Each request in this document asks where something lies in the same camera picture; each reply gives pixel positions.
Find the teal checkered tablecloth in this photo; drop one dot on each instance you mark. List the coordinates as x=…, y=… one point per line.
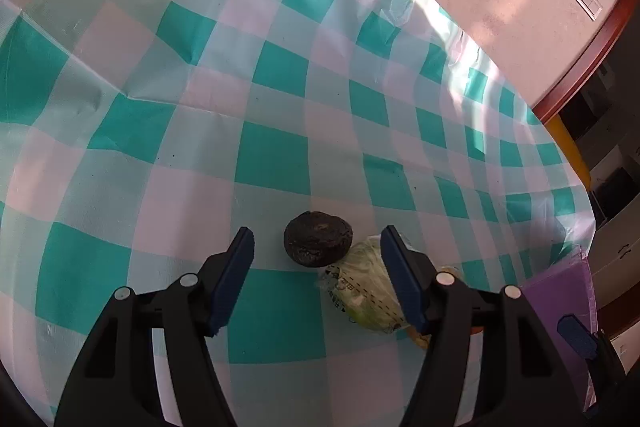
x=150, y=107

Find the green fruit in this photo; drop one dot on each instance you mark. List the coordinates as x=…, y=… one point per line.
x=362, y=292

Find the dark round cake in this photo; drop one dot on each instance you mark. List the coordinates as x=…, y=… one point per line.
x=318, y=244

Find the yellow leather armchair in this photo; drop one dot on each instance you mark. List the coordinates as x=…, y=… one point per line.
x=570, y=147

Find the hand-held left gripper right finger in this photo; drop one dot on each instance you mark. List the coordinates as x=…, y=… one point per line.
x=402, y=282

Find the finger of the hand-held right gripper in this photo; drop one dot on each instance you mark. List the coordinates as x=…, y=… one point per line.
x=577, y=336

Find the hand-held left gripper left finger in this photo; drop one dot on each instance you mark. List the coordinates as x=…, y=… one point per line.
x=232, y=282

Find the red-brown door frame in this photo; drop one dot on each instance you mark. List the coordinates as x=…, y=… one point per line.
x=590, y=67

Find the purple cardboard box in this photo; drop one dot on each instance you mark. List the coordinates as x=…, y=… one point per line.
x=555, y=302

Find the white wall light switch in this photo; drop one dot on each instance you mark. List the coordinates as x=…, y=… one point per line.
x=590, y=3

